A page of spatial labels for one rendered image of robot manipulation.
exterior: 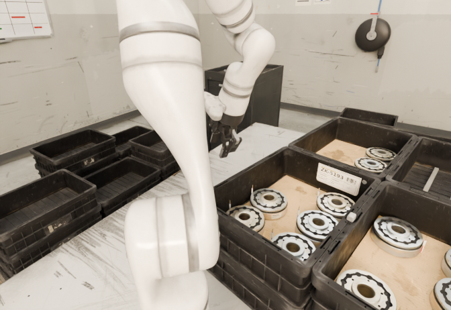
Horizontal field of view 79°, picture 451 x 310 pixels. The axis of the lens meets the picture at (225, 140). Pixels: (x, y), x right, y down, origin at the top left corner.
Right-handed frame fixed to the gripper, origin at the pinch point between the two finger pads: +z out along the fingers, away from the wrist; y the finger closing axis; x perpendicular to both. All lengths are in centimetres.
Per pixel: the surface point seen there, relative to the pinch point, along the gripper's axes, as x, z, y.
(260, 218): -2.3, 4.7, -22.1
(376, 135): -67, 3, -7
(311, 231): -9.7, 0.3, -31.1
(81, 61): 14, 126, 265
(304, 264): 3.9, -9.2, -37.9
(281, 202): -10.9, 5.1, -19.9
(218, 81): -75, 63, 121
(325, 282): 3.6, -10.9, -41.9
